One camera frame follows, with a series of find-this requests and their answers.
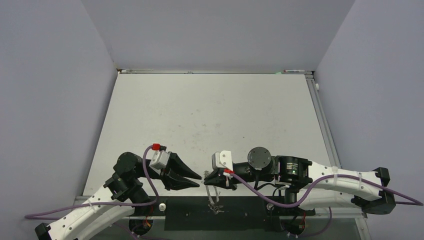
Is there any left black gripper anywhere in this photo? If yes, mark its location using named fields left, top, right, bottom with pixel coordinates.
left=136, top=151, right=202, bottom=190

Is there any metal keyring disc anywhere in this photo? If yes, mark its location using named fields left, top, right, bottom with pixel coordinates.
left=202, top=170, right=224, bottom=215

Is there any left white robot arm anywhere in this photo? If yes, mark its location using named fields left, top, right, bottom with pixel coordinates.
left=35, top=149, right=202, bottom=240

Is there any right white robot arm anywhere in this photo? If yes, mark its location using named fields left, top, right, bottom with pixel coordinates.
left=204, top=146, right=396, bottom=215

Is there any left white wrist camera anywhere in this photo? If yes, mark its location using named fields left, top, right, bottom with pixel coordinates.
left=149, top=150, right=170, bottom=172

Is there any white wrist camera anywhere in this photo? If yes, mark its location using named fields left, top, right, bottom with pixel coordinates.
left=149, top=150, right=170, bottom=172
left=211, top=150, right=233, bottom=171

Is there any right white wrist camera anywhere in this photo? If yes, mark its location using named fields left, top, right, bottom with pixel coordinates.
left=211, top=150, right=233, bottom=171

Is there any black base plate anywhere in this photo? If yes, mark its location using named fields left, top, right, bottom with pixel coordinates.
left=128, top=196, right=316, bottom=235

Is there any marker pen on rail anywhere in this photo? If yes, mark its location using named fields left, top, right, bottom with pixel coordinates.
left=282, top=70, right=307, bottom=74

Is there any aluminium frame rail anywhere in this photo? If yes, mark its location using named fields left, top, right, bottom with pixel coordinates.
left=304, top=73, right=369, bottom=220

